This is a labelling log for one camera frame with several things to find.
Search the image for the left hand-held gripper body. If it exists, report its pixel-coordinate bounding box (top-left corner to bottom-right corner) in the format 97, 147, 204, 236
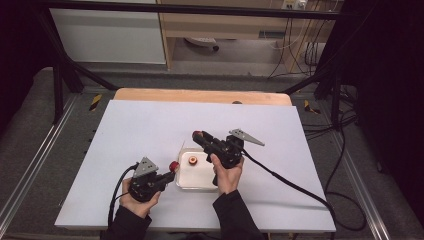
127, 156, 168, 204

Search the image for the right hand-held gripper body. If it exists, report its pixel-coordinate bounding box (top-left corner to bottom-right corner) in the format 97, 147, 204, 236
207, 128, 266, 170

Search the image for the white rectangular tray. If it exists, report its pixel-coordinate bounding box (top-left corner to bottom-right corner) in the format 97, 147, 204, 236
175, 147, 220, 191

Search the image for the person's left hand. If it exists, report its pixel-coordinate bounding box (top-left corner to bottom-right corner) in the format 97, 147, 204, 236
119, 177, 162, 220

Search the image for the person's right hand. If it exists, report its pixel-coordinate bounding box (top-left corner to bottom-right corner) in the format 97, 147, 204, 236
210, 153, 245, 196

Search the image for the wooden table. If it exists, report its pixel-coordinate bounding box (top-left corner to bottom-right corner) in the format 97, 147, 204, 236
112, 87, 294, 107

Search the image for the white chair base with caster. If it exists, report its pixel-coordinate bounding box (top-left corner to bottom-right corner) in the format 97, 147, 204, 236
184, 36, 221, 53

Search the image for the light wooden desk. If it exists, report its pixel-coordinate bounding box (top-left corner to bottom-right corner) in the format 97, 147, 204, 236
155, 0, 338, 72

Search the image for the white cabinet panel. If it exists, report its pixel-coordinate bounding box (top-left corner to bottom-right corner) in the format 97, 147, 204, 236
49, 7, 167, 65

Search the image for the white power strip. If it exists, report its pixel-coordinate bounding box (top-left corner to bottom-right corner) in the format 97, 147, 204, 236
281, 0, 308, 11

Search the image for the black curtain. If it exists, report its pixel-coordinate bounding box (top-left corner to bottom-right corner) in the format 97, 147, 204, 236
0, 0, 54, 134
328, 0, 424, 228

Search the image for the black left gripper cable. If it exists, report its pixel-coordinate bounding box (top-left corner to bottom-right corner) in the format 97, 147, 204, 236
107, 162, 140, 229

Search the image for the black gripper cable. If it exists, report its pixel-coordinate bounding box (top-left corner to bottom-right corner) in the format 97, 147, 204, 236
241, 149, 368, 232
107, 162, 140, 229

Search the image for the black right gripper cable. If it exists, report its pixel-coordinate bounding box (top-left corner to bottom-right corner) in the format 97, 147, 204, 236
241, 149, 368, 232

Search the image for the aluminium floor rail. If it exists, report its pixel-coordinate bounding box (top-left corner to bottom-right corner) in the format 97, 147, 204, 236
328, 126, 393, 240
0, 93, 81, 231

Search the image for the bundle of black floor cables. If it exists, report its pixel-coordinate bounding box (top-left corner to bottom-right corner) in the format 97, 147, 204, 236
301, 84, 359, 141

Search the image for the black metal frame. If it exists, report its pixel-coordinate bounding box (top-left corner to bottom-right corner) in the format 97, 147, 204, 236
34, 0, 348, 129

